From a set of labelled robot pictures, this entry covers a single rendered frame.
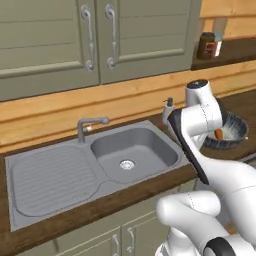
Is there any grey sink tap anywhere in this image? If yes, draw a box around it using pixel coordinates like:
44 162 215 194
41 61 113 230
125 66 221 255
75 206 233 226
76 116 111 144

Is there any grey steel sink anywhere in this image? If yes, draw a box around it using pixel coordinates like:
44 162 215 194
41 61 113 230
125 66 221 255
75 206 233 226
4 119 191 233

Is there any olive green cupboard door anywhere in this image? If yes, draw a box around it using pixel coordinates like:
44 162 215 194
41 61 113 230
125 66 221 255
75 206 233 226
95 0 203 85
0 0 101 103

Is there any olive green base cabinet door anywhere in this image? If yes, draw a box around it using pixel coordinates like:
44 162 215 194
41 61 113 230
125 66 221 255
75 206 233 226
54 226 123 256
121 209 168 256

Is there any dark blue white bowl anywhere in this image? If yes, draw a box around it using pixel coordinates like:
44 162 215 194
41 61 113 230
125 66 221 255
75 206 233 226
201 111 250 151

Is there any white soap dispenser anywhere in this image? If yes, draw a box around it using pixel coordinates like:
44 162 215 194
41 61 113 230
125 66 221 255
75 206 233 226
161 97 177 135

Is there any dark brown jar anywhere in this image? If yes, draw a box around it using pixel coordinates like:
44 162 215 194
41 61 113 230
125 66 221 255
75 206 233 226
196 31 216 61

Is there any white red box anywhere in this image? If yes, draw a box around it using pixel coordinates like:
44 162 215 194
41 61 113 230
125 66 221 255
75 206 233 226
213 33 224 58

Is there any curved silver cupboard handle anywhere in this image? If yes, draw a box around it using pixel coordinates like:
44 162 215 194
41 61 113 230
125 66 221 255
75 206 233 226
80 4 96 72
104 3 118 70

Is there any small silver cabinet handle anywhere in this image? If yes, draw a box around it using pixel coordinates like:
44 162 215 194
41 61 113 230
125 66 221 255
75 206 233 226
111 233 121 256
126 226 136 255

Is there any dark wooden wall shelf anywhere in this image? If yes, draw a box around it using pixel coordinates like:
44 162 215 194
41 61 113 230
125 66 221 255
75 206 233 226
190 36 256 71

